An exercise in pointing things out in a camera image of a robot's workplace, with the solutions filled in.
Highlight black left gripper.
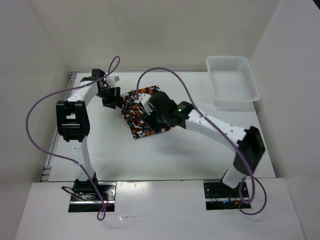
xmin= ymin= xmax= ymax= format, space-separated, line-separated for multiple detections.
xmin=95 ymin=86 xmax=123 ymax=110

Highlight orange camouflage shorts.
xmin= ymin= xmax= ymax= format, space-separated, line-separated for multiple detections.
xmin=120 ymin=90 xmax=173 ymax=140

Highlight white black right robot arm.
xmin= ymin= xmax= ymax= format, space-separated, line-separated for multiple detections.
xmin=138 ymin=91 xmax=266 ymax=197

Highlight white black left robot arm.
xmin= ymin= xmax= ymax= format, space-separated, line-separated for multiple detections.
xmin=56 ymin=69 xmax=121 ymax=200

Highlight white plastic basket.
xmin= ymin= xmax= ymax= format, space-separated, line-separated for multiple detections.
xmin=206 ymin=55 xmax=261 ymax=108

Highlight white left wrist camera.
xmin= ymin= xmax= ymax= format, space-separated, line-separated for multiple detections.
xmin=105 ymin=76 xmax=120 ymax=88

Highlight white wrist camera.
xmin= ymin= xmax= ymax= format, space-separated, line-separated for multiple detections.
xmin=138 ymin=93 xmax=153 ymax=115
xmin=105 ymin=76 xmax=120 ymax=88

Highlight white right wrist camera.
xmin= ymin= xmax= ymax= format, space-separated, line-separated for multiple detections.
xmin=138 ymin=93 xmax=153 ymax=115

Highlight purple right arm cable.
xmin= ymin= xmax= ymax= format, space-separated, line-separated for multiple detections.
xmin=136 ymin=66 xmax=268 ymax=216

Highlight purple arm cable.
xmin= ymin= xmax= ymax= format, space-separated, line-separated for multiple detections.
xmin=136 ymin=66 xmax=268 ymax=216
xmin=25 ymin=55 xmax=121 ymax=221

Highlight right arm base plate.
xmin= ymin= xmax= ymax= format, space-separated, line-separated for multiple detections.
xmin=203 ymin=180 xmax=249 ymax=211

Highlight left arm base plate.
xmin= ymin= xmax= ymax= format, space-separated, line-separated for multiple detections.
xmin=68 ymin=181 xmax=118 ymax=213

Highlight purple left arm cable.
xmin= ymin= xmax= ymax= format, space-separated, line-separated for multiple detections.
xmin=25 ymin=55 xmax=121 ymax=221

